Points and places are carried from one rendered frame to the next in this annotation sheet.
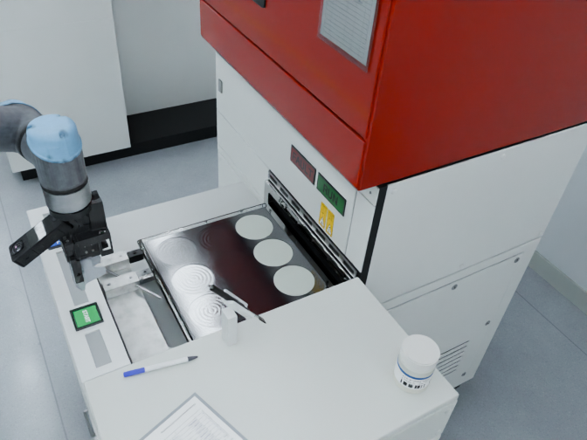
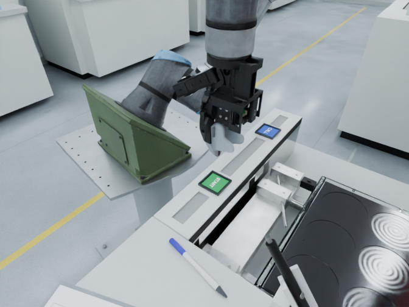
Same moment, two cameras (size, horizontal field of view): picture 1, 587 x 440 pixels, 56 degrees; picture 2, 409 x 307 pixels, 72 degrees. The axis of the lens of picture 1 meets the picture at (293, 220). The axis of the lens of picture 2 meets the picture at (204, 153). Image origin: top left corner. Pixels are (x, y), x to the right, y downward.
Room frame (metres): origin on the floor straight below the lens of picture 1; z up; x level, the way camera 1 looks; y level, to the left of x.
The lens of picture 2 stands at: (0.54, -0.01, 1.41)
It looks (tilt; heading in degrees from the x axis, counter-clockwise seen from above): 39 degrees down; 70
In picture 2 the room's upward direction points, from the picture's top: straight up
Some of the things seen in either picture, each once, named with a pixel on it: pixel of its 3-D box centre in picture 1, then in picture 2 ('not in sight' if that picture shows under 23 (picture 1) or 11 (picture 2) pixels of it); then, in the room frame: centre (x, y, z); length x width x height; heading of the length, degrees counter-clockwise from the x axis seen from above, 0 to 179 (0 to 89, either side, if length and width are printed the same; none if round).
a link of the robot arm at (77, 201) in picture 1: (66, 191); (230, 39); (0.73, 0.39, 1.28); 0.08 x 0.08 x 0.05
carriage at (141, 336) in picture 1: (132, 316); (257, 218); (0.81, 0.35, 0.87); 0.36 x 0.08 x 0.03; 33
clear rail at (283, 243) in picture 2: (163, 290); (295, 223); (0.87, 0.29, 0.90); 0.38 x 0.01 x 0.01; 33
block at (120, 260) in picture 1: (111, 263); (286, 174); (0.94, 0.43, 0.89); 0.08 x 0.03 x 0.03; 123
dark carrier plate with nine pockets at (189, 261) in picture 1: (234, 265); (384, 269); (0.97, 0.13, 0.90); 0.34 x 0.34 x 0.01; 33
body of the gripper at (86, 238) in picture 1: (79, 227); (230, 89); (0.73, 0.38, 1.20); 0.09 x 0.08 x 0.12; 124
